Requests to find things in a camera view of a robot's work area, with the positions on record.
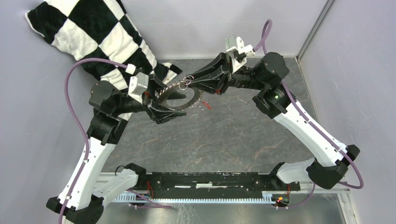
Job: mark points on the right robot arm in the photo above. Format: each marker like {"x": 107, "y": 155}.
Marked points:
{"x": 331, "y": 158}

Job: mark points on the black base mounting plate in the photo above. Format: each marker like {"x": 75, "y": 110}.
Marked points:
{"x": 210, "y": 185}

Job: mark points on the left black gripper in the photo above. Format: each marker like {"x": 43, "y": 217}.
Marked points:
{"x": 158, "y": 112}

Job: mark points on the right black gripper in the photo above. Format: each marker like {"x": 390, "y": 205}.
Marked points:
{"x": 222, "y": 62}

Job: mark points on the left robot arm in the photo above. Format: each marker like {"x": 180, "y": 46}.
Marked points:
{"x": 81, "y": 202}

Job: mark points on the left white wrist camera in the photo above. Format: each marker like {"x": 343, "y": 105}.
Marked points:
{"x": 137, "y": 86}

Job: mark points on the black white checkered pillow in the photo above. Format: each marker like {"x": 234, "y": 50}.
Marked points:
{"x": 102, "y": 34}

